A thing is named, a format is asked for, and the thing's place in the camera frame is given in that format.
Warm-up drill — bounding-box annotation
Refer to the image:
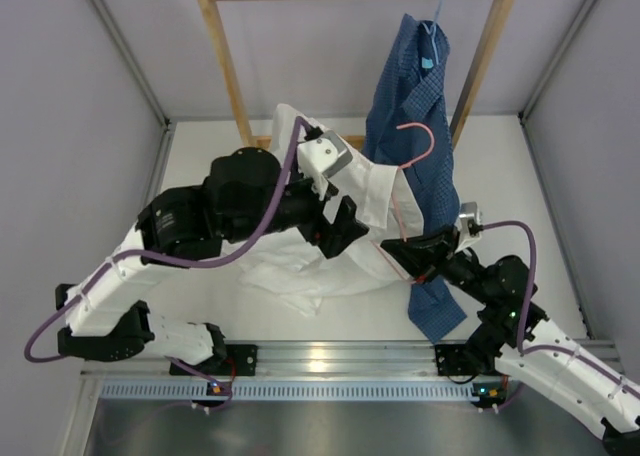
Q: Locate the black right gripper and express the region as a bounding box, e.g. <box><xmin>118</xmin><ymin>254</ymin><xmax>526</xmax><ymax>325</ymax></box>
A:
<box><xmin>380</xmin><ymin>224</ymin><xmax>494</xmax><ymax>305</ymax></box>

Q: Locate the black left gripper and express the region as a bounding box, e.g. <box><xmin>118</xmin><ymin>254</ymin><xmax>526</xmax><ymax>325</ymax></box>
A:
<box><xmin>224</xmin><ymin>162</ymin><xmax>369</xmax><ymax>258</ymax></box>

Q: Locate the pink wire hanger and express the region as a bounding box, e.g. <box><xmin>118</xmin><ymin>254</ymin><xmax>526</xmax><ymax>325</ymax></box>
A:
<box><xmin>376</xmin><ymin>122</ymin><xmax>435</xmax><ymax>285</ymax></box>

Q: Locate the white shirt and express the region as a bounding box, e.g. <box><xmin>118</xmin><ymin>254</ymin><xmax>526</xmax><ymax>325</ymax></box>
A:
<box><xmin>219</xmin><ymin>102</ymin><xmax>431</xmax><ymax>318</ymax></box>

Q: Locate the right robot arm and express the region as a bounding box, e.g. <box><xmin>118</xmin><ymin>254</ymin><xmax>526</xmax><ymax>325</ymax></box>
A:
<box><xmin>381</xmin><ymin>222</ymin><xmax>639</xmax><ymax>455</ymax></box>

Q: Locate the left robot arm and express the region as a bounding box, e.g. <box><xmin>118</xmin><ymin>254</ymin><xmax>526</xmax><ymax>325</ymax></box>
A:
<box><xmin>56</xmin><ymin>148</ymin><xmax>282</xmax><ymax>375</ymax></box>

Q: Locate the blue checkered shirt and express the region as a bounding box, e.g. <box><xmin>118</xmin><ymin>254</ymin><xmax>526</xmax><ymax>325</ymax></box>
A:
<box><xmin>359</xmin><ymin>11</ymin><xmax>469</xmax><ymax>345</ymax></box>

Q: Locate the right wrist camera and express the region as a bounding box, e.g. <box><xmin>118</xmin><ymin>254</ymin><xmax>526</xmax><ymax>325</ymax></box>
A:
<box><xmin>456</xmin><ymin>202</ymin><xmax>482</xmax><ymax>252</ymax></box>

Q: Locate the aluminium mounting rail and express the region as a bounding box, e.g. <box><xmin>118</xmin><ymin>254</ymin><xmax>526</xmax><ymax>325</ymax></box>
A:
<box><xmin>81</xmin><ymin>338</ymin><xmax>621</xmax><ymax>380</ymax></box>

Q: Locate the slotted cable duct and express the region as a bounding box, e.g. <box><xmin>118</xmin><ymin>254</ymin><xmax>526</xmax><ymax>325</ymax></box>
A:
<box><xmin>100</xmin><ymin>378</ymin><xmax>498</xmax><ymax>403</ymax></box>

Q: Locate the left aluminium frame post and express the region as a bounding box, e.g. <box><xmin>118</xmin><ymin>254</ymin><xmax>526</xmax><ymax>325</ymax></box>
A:
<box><xmin>87</xmin><ymin>0</ymin><xmax>174</xmax><ymax>207</ymax></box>

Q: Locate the aluminium frame post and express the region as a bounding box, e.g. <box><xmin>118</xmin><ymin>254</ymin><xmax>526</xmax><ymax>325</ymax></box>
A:
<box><xmin>87</xmin><ymin>0</ymin><xmax>174</xmax><ymax>207</ymax></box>
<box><xmin>517</xmin><ymin>0</ymin><xmax>616</xmax><ymax>227</ymax></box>

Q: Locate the blue wire hanger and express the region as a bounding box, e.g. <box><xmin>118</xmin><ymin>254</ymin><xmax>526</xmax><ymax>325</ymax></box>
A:
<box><xmin>421</xmin><ymin>0</ymin><xmax>444</xmax><ymax>70</ymax></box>

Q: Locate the right aluminium frame post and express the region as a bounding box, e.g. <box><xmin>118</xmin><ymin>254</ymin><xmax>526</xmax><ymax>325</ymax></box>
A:
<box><xmin>517</xmin><ymin>0</ymin><xmax>616</xmax><ymax>227</ymax></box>

